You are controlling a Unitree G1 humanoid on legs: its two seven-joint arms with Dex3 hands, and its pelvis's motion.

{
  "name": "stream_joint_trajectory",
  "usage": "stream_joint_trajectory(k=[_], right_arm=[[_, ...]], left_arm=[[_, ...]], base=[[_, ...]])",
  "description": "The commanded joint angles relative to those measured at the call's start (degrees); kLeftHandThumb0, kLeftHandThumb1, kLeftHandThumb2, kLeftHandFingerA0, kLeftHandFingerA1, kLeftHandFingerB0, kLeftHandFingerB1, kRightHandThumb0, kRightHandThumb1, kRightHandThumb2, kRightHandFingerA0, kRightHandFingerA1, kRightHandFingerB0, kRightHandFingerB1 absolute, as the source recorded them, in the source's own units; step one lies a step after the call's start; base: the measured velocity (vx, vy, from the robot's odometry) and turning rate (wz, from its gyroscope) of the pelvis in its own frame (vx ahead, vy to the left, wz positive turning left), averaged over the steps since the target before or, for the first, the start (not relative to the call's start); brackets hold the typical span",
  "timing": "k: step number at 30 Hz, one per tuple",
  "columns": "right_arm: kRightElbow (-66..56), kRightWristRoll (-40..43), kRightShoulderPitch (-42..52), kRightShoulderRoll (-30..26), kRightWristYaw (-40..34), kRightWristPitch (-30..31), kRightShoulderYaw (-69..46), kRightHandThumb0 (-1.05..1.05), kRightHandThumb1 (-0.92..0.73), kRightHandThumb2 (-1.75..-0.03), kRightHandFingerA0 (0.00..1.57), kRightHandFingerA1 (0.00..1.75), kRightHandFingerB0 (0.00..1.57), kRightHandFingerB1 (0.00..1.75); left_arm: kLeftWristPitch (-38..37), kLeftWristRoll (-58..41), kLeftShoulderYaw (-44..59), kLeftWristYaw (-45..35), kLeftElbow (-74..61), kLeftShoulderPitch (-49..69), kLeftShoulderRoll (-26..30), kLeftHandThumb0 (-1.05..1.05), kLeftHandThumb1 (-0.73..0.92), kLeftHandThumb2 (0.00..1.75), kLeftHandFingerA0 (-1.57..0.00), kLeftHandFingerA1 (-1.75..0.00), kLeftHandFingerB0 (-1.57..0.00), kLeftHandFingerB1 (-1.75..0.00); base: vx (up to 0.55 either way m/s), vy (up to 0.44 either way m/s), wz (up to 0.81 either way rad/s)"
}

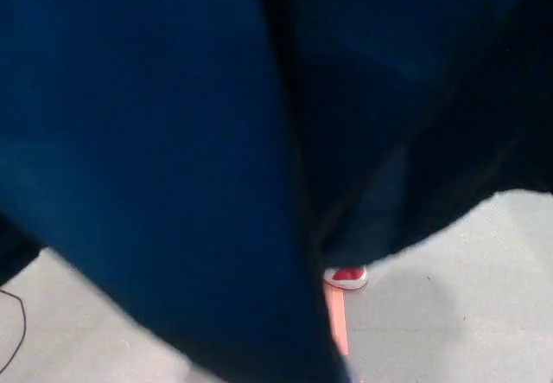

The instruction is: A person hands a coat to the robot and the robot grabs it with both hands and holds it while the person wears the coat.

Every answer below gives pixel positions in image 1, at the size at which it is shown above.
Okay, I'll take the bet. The orange square floor mat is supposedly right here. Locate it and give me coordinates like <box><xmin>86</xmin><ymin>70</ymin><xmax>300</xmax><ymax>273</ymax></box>
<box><xmin>321</xmin><ymin>280</ymin><xmax>351</xmax><ymax>359</ymax></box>

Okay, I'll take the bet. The red white sneaker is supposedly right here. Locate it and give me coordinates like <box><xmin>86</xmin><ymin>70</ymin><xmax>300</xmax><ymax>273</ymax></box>
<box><xmin>323</xmin><ymin>265</ymin><xmax>370</xmax><ymax>291</ymax></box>

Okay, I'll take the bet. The navy blue coat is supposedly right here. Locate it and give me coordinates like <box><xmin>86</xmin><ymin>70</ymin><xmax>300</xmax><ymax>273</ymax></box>
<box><xmin>0</xmin><ymin>0</ymin><xmax>553</xmax><ymax>383</ymax></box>

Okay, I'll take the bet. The thin black floor cable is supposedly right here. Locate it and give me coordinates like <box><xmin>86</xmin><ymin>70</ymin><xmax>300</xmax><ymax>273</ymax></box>
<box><xmin>0</xmin><ymin>286</ymin><xmax>28</xmax><ymax>361</ymax></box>

